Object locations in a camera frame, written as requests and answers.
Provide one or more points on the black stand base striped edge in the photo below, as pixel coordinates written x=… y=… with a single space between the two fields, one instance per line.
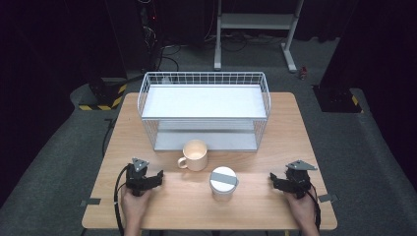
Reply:
x=105 y=95
x=337 y=100

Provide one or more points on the dark equipment rack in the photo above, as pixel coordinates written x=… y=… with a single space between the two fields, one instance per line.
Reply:
x=149 y=32

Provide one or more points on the white metal stand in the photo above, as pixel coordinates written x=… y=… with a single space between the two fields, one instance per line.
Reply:
x=255 y=21

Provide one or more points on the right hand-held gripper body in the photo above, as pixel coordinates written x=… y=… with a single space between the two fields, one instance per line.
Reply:
x=299 y=178

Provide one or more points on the cream ceramic mug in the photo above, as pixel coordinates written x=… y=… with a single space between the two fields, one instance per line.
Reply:
x=195 y=154

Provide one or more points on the small red object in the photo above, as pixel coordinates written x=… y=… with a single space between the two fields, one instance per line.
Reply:
x=303 y=72

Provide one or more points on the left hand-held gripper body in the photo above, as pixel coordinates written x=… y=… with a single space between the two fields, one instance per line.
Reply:
x=137 y=178

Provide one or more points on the lidded plastic cup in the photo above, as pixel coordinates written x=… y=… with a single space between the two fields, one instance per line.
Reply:
x=223 y=182

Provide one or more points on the grey tape strip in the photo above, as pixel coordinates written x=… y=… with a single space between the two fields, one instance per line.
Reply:
x=90 y=202
x=327 y=198

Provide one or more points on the person's right hand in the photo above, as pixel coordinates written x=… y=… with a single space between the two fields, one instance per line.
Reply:
x=302 y=209

